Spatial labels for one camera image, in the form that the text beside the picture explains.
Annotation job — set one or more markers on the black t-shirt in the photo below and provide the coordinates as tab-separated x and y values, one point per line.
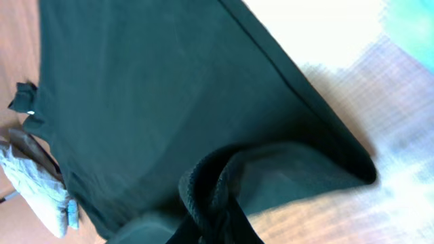
133	95

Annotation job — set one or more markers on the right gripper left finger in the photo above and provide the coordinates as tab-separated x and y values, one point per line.
196	193

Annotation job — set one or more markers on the light blue t-shirt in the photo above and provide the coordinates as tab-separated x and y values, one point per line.
409	24

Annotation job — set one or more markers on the folded grey shorts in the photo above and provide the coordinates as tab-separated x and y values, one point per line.
35	175

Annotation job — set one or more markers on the folded light blue garment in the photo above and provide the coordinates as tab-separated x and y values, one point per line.
73	214

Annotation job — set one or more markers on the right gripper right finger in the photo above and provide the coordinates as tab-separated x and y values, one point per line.
229	225

